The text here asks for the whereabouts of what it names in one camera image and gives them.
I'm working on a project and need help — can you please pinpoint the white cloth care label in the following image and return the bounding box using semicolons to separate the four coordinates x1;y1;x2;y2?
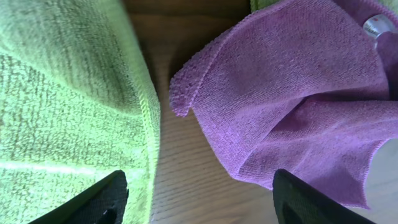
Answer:
363;14;397;39

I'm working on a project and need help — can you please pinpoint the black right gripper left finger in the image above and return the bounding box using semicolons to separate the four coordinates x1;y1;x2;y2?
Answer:
29;170;129;224

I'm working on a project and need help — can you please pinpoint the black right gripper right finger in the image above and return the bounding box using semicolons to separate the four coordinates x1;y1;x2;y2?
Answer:
272;169;375;224

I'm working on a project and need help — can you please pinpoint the light green microfiber cloth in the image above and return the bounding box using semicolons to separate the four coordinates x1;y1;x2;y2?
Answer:
1;0;160;223

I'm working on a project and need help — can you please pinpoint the purple microfiber cloth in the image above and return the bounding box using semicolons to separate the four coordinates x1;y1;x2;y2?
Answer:
170;0;397;208

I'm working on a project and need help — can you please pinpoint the olive green microfiber cloth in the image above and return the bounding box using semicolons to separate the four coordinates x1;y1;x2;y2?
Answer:
249;0;397;12

